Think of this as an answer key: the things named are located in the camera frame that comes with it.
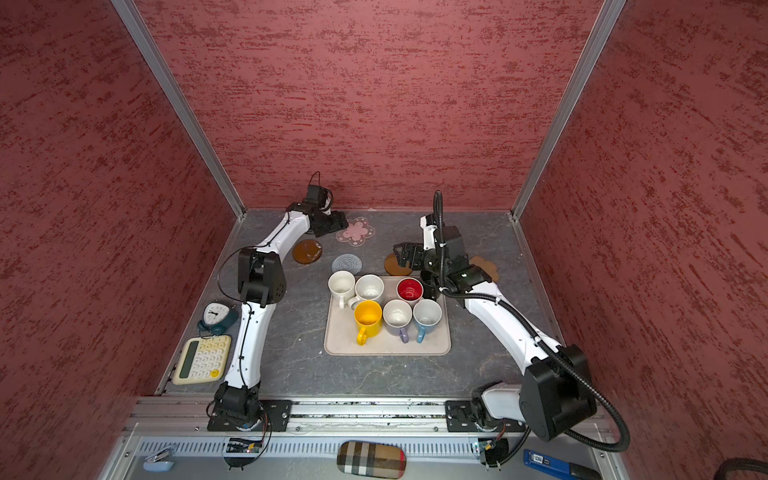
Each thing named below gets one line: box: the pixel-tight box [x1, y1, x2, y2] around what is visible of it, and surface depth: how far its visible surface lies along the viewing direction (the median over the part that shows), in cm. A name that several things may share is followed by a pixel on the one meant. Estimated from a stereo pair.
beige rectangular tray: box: [323, 296, 452, 356], surface depth 88 cm
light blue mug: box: [412, 299, 443, 344], surface depth 85 cm
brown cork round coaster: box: [384, 253, 412, 277], surface depth 105 cm
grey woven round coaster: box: [331, 253, 363, 276], surface depth 106 cm
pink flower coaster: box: [336, 217, 376, 247], surface depth 116 cm
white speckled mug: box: [348, 274, 385, 310], surface depth 91 cm
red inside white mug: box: [396, 277, 424, 307], surface depth 93 cm
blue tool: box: [523, 449, 603, 480], surface depth 66 cm
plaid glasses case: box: [336, 440, 407, 480], surface depth 68 cm
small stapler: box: [143, 445, 174, 472], surface depth 68 cm
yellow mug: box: [354, 300, 383, 347], surface depth 86 cm
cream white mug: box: [328, 270, 356, 309], surface depth 91 cm
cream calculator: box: [172, 335, 232, 385], surface depth 83 cm
